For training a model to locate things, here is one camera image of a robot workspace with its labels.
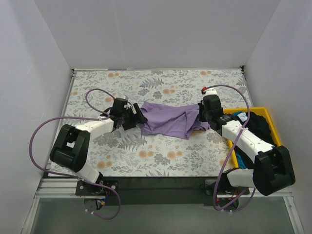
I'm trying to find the purple t shirt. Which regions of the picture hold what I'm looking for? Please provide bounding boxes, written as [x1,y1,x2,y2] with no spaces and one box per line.
[140,102,210,139]

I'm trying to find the floral table mat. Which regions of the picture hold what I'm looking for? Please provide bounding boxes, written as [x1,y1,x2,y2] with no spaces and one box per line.
[65,69,251,176]

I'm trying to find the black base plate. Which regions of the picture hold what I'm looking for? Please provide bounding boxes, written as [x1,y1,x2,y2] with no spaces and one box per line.
[73,177,249,207]

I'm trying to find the aluminium frame rail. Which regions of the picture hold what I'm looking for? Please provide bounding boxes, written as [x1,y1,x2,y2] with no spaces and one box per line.
[21,70,76,234]

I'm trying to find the black t shirt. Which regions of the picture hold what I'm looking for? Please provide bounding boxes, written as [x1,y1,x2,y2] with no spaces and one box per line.
[234,112,276,169]

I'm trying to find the yellow plastic bin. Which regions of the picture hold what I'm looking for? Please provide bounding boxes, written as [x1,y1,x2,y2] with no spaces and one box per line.
[223,107,281,168]

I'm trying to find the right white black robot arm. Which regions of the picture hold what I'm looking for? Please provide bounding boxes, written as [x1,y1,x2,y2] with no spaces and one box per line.
[199,95,295,196]

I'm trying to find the teal t shirt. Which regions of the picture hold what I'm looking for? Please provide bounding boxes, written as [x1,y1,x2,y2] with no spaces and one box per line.
[232,111,248,124]

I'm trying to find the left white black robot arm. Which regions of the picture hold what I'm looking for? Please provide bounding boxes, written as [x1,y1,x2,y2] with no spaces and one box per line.
[50,98,147,195]

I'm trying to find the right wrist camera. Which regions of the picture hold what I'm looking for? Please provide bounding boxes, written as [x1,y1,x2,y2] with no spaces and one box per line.
[201,87,217,96]

